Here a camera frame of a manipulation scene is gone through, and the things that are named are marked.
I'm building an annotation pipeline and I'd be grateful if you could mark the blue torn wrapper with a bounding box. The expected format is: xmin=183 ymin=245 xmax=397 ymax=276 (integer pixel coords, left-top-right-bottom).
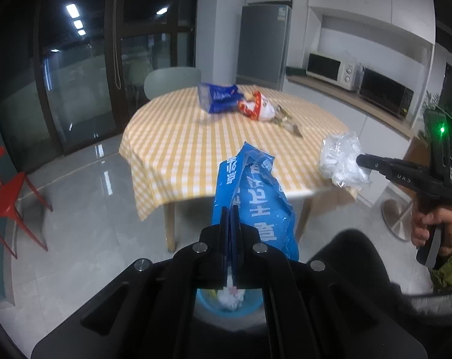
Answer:
xmin=211 ymin=142 xmax=299 ymax=261

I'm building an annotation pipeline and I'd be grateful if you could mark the clear plastic wrap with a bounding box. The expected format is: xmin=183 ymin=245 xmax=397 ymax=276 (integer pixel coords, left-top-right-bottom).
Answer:
xmin=318 ymin=131 xmax=371 ymax=190

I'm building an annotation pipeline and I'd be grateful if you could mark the white plastic bag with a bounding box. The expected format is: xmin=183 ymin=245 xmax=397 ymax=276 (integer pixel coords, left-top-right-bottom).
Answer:
xmin=217 ymin=287 xmax=245 ymax=311

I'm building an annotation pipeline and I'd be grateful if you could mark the blue trash basket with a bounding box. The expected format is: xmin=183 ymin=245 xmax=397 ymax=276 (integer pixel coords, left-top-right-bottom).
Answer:
xmin=196 ymin=288 xmax=263 ymax=319

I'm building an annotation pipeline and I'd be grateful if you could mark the person's right hand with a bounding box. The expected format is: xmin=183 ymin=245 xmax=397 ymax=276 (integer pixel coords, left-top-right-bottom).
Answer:
xmin=411 ymin=199 xmax=452 ymax=256

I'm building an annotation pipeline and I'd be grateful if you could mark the round metal stool base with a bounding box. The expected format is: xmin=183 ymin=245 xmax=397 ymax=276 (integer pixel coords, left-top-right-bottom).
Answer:
xmin=381 ymin=199 xmax=413 ymax=242

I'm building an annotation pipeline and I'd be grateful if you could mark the black toaster oven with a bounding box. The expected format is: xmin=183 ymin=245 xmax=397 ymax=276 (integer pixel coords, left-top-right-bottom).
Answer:
xmin=358 ymin=67 xmax=413 ymax=119

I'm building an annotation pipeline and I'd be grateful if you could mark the round table with checkered cloth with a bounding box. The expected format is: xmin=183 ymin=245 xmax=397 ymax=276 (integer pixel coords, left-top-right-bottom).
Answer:
xmin=120 ymin=87 xmax=358 ymax=252

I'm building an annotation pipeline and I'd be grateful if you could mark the person's black trouser leg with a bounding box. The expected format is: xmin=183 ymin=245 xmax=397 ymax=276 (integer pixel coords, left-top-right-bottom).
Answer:
xmin=315 ymin=229 xmax=452 ymax=327

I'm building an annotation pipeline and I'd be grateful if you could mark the brown crumpled wrapper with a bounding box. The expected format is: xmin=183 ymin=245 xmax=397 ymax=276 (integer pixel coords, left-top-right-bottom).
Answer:
xmin=272 ymin=105 xmax=303 ymax=139

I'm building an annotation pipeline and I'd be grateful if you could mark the red white snack wrapper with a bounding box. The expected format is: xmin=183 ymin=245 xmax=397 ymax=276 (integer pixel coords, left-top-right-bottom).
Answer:
xmin=237 ymin=91 xmax=275 ymax=121

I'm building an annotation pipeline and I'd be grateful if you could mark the large blue snack bag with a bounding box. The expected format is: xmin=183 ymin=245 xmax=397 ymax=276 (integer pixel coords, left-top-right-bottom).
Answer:
xmin=197 ymin=83 xmax=244 ymax=114

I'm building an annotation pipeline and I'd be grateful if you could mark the white microwave oven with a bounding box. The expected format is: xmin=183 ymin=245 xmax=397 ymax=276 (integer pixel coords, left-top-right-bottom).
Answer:
xmin=306 ymin=53 xmax=359 ymax=92

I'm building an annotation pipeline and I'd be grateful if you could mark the grey green chair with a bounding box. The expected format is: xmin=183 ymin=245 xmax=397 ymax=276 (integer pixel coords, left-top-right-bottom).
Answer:
xmin=144 ymin=66 xmax=202 ymax=100

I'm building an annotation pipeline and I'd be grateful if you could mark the grey refrigerator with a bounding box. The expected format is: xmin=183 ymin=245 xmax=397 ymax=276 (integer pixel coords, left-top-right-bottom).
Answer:
xmin=236 ymin=3 xmax=291 ymax=90

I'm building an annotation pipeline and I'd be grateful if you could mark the red plastic chair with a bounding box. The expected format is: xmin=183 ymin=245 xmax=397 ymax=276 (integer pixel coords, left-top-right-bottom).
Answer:
xmin=0 ymin=147 xmax=53 ymax=258

